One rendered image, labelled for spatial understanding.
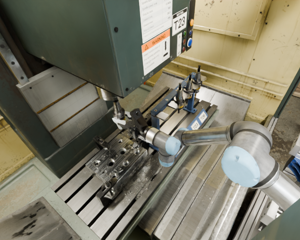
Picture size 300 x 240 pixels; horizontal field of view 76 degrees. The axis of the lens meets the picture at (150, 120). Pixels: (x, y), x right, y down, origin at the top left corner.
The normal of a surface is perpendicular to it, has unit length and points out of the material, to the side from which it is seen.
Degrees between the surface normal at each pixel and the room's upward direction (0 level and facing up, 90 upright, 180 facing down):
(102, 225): 0
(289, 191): 38
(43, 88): 90
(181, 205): 8
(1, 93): 90
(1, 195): 0
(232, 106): 24
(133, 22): 90
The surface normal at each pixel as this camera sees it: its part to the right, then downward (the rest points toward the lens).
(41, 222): 0.19, -0.88
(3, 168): 0.79, 0.40
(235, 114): -0.30, -0.40
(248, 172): -0.69, 0.50
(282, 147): -0.06, -0.70
